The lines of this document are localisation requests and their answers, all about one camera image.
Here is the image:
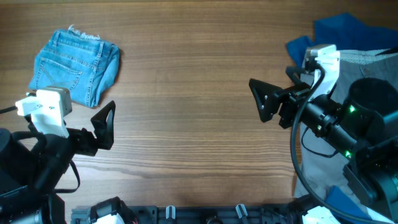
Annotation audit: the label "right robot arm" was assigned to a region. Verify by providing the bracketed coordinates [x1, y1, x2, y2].
[249, 78, 397, 222]

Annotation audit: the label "light blue denim jeans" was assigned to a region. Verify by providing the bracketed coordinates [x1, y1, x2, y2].
[28, 26, 120, 108]

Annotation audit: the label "grey trousers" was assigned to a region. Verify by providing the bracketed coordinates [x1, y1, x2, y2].
[300, 49, 397, 215]

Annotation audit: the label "black right camera cable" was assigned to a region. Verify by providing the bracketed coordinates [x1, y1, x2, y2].
[285, 60, 398, 224]

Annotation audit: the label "dark blue garment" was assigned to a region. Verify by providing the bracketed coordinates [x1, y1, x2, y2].
[286, 13, 397, 65]

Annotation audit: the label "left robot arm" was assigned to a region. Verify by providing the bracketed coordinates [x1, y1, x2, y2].
[1, 101, 116, 223]

